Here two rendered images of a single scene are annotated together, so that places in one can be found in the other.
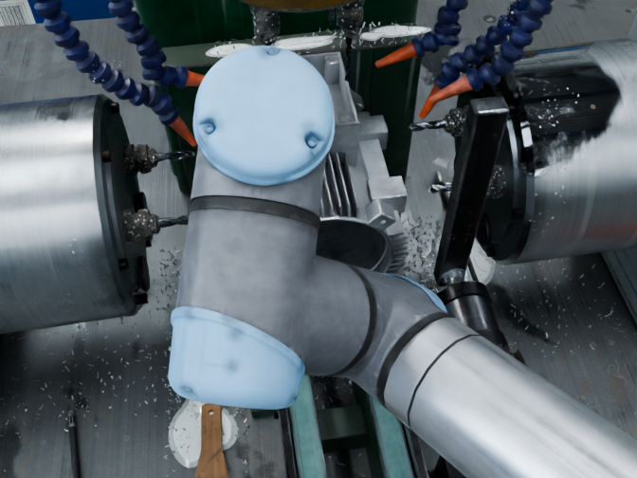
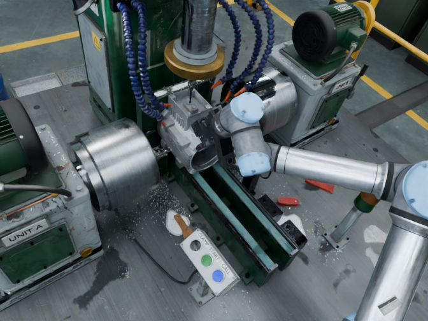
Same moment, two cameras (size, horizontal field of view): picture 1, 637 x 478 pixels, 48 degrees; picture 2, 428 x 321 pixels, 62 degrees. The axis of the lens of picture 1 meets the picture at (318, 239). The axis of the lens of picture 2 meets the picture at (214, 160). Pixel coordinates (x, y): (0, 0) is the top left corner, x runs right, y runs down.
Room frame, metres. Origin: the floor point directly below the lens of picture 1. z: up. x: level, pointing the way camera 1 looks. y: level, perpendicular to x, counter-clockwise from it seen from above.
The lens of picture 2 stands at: (-0.21, 0.47, 1.95)
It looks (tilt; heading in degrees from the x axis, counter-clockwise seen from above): 50 degrees down; 323
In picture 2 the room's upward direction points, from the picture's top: 12 degrees clockwise
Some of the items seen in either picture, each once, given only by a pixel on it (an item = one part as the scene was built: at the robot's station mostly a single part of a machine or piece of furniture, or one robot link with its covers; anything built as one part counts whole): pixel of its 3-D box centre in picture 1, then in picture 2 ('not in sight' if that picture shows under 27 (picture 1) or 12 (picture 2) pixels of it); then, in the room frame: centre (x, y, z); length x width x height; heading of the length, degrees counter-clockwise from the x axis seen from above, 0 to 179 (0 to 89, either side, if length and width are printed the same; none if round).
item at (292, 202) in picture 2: not in sight; (288, 201); (0.27, -0.29, 0.81); 0.09 x 0.03 x 0.02; 61
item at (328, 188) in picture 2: not in sight; (323, 174); (0.33, -0.51, 0.80); 0.15 x 0.12 x 0.01; 127
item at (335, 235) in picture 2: not in sight; (360, 207); (0.07, -0.37, 1.01); 0.08 x 0.08 x 0.42; 9
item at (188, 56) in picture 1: (294, 133); (169, 117); (0.71, 0.03, 0.97); 0.30 x 0.11 x 0.34; 99
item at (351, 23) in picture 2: not in sight; (329, 60); (0.62, -0.62, 1.16); 0.33 x 0.26 x 0.42; 99
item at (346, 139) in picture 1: (304, 115); (189, 109); (0.60, 0.01, 1.11); 0.12 x 0.11 x 0.07; 8
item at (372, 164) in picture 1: (310, 197); (193, 135); (0.56, 0.01, 1.01); 0.20 x 0.19 x 0.19; 8
